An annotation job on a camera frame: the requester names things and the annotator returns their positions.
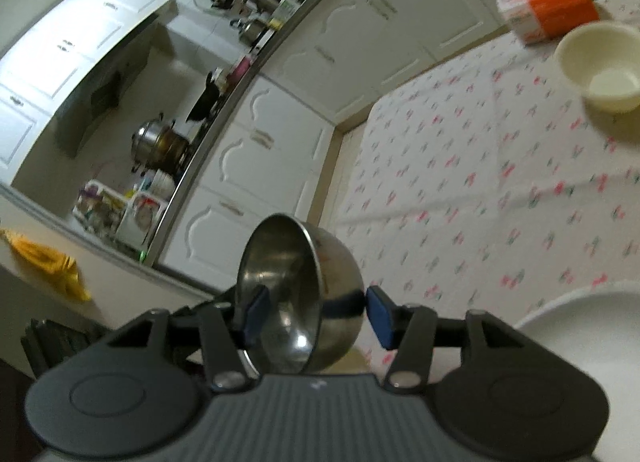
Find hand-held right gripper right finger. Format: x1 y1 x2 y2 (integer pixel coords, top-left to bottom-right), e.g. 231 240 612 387
365 285 522 390

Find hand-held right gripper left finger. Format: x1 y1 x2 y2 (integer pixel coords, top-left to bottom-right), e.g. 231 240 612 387
106 286 272 391

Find stainless steel bowl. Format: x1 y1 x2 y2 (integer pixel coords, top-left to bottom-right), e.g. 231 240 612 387
236 213 367 377

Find large white plate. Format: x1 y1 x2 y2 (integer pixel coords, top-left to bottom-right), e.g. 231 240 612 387
514 281 640 462

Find cream bowl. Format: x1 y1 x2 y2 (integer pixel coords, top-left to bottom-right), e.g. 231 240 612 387
554 21 640 114

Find white lower kitchen cabinets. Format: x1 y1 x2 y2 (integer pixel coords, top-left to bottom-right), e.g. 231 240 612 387
159 0 506 285

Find white kitchen cabinets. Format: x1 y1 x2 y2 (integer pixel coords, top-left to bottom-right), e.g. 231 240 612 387
159 0 506 285
0 0 177 170

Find colourful seasoning boxes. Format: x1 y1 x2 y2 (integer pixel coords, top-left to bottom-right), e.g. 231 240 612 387
73 179 169 250

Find steel stockpot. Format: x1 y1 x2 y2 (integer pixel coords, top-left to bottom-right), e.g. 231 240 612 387
130 114 193 177

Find black wok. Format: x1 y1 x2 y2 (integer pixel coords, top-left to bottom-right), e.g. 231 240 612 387
185 81 222 124

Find yellow cloth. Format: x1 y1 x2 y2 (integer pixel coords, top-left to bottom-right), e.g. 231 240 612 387
0 225 94 302

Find grey range hood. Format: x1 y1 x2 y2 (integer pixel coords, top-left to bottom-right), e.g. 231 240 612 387
54 6 181 159

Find small steel pot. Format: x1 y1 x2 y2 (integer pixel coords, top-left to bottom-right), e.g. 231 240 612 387
231 16 271 48

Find white upper kitchen cabinets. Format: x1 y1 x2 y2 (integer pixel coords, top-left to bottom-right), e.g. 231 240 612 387
0 0 177 170

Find orange tissue pack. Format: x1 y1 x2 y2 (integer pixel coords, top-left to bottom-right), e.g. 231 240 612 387
488 0 601 46

